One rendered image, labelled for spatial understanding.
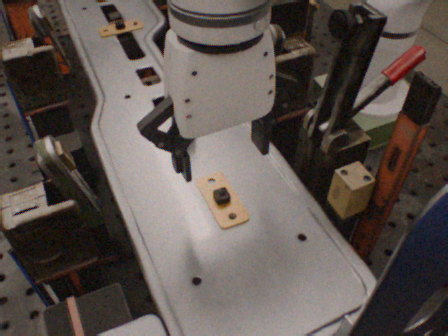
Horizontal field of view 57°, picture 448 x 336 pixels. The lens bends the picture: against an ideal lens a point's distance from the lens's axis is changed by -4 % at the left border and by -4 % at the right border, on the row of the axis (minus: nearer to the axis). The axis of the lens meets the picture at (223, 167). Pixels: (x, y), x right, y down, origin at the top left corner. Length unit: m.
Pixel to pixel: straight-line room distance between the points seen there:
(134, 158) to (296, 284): 0.27
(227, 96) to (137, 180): 0.21
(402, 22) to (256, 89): 0.58
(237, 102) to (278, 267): 0.19
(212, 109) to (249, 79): 0.04
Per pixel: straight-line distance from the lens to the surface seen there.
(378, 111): 1.04
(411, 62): 0.55
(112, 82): 0.73
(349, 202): 0.49
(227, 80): 0.38
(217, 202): 0.52
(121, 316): 0.48
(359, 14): 0.48
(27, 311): 0.85
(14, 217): 0.51
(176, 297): 0.46
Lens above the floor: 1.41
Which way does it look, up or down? 47 degrees down
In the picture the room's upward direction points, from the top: straight up
